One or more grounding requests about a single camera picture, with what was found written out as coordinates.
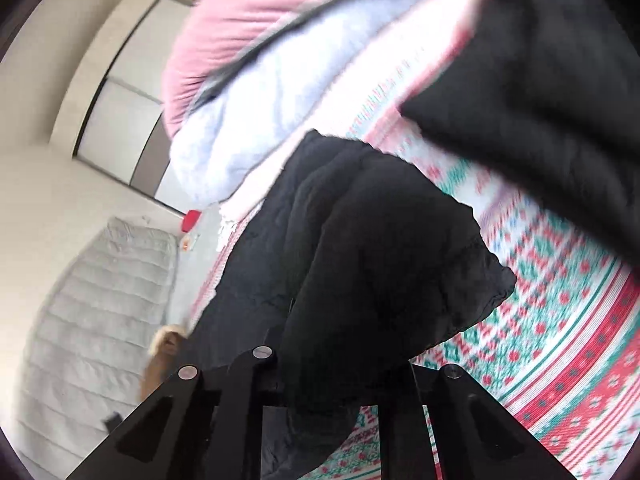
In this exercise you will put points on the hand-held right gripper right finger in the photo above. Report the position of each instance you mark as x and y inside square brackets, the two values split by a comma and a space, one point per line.
[465, 420]

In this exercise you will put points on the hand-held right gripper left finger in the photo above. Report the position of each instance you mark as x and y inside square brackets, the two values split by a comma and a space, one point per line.
[165, 410]

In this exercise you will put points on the black quilted jacket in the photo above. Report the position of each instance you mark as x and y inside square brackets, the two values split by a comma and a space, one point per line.
[360, 240]

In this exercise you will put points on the folded brown blanket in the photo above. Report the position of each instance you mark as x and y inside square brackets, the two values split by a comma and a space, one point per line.
[162, 355]

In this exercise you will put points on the grey quilted headboard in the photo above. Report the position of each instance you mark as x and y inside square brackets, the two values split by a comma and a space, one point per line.
[95, 310]

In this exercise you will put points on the small red object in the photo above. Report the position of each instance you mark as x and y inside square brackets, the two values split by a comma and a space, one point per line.
[191, 221]

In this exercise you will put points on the light blue pillow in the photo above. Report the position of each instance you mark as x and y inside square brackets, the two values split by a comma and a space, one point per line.
[250, 120]

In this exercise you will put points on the white sliding wardrobe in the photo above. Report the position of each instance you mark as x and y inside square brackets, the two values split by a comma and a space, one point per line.
[125, 100]

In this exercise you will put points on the pink pillow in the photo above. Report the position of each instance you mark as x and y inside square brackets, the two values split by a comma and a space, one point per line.
[240, 35]

